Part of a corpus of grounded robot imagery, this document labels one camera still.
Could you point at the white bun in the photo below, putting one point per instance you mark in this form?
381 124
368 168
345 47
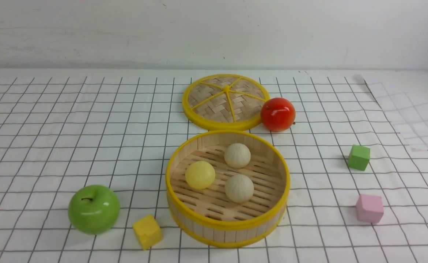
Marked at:
237 155
239 188

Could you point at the yellow bun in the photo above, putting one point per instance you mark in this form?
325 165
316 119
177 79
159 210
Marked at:
200 175

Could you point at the woven bamboo steamer lid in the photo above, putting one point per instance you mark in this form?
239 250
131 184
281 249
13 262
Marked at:
224 102

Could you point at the bamboo steamer tray yellow rim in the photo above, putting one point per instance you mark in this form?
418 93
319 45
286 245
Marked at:
208 215

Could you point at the red pomegranate fruit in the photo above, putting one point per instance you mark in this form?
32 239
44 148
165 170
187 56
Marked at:
278 114

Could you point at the yellow cube block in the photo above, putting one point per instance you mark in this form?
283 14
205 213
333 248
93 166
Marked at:
147 232

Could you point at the green apple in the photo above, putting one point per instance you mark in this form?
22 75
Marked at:
93 209

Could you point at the green cube block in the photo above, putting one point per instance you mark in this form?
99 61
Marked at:
359 157

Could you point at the white grid tablecloth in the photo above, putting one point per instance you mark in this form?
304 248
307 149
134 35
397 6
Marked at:
60 134

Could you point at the pink cube block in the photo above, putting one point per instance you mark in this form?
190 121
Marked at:
369 208

